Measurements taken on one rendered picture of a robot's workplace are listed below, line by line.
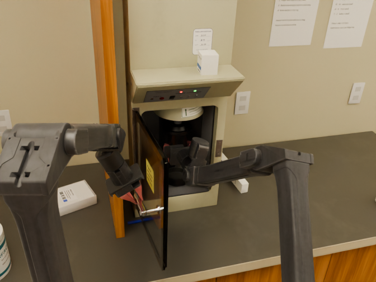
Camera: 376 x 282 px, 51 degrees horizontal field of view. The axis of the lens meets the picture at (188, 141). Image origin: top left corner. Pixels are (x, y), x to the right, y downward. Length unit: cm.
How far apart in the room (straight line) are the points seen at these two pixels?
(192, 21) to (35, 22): 64
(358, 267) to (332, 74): 90
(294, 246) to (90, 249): 77
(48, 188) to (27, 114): 118
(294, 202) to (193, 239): 65
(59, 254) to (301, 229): 45
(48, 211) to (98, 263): 77
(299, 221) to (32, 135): 51
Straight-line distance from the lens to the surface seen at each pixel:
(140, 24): 115
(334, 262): 162
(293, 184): 82
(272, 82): 189
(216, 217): 149
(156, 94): 114
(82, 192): 156
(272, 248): 141
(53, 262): 63
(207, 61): 114
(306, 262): 81
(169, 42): 118
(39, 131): 60
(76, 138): 59
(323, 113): 213
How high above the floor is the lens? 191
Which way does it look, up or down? 30 degrees down
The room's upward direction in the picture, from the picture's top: 3 degrees clockwise
